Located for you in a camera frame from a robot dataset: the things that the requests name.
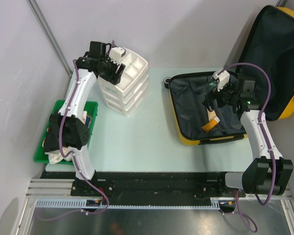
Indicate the white garment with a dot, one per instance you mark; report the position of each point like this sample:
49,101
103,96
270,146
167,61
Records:
55,157

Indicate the orange floral cloth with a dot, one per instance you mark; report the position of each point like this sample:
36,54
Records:
84,116

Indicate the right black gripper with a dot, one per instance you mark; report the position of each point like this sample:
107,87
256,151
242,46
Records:
208,103

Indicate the white plastic drawer organizer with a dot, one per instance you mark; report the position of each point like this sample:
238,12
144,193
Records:
126,96

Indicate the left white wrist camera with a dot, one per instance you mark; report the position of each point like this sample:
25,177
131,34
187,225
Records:
116,54

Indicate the black fabric pouch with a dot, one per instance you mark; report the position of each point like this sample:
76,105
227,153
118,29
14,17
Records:
52,136

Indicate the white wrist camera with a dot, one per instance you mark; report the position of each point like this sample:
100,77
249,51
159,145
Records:
116,54
222,78

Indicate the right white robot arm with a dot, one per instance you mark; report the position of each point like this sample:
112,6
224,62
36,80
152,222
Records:
268,173

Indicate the aluminium frame rail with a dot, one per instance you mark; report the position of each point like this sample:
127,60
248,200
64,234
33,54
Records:
62,194

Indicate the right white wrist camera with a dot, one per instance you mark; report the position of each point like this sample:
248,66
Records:
222,78

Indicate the orange pill bottle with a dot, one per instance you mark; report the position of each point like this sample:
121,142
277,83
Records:
211,124

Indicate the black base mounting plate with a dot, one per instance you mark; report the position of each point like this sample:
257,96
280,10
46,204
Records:
151,189

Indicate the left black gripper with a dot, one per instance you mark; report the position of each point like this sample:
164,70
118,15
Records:
113,78

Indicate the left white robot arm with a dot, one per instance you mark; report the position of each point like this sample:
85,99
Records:
74,104

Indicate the yellow Pikachu hard-shell suitcase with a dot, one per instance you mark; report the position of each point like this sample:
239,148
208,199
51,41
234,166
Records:
263,79

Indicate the dark blue garment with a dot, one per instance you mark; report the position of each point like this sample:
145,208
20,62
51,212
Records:
88,121

